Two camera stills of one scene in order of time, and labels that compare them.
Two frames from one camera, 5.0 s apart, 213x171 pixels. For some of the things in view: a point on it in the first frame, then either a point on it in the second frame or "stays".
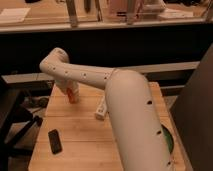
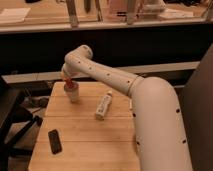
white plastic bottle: (101, 111) stays
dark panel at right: (192, 116) stays
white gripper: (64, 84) to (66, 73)
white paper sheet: (14, 14) stays
